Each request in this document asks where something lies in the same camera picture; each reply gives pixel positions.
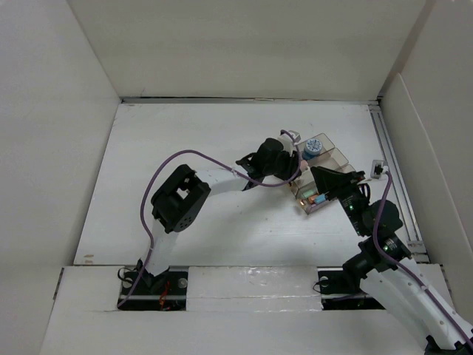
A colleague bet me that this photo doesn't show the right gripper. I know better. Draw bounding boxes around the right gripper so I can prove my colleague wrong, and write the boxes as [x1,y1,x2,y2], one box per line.
[309,165,369,236]

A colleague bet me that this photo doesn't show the blue highlighter pen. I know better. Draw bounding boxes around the blue highlighter pen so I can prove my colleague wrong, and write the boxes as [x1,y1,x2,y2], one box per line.
[316,195,326,205]

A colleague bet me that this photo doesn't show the pink mini stapler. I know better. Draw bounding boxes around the pink mini stapler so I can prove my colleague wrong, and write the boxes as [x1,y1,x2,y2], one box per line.
[300,160,309,172]

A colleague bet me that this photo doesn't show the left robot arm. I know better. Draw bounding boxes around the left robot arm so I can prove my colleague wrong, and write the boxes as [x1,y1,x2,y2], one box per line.
[134,130,302,294]

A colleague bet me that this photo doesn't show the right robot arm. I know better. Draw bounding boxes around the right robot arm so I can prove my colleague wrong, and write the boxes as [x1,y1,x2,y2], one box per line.
[310,167,472,354]

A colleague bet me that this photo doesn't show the clear three-drawer organizer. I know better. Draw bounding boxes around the clear three-drawer organizer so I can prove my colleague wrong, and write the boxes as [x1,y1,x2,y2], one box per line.
[289,131,355,215]

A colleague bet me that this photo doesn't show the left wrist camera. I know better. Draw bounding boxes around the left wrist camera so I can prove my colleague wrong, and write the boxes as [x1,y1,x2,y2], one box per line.
[277,130,301,154]

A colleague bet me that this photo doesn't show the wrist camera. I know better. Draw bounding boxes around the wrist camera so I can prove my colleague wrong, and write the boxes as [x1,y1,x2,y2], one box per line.
[277,130,301,154]
[358,160,389,185]

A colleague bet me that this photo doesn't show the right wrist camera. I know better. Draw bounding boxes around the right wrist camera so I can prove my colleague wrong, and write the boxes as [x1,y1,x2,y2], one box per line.
[358,160,389,185]

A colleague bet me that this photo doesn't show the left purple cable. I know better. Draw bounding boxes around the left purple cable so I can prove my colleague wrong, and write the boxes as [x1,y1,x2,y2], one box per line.
[117,129,302,310]

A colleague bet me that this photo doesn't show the purple cable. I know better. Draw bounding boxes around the purple cable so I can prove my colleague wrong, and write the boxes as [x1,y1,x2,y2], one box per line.
[117,129,302,310]
[371,170,473,337]

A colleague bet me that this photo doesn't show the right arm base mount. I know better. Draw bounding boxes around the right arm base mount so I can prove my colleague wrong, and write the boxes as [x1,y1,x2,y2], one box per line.
[313,268,384,311]

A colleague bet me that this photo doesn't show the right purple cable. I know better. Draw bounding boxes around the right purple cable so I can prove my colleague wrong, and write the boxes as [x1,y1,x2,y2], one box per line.
[371,170,473,337]

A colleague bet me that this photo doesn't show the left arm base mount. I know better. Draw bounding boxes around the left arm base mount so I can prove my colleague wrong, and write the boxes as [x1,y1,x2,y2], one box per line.
[117,260,188,312]

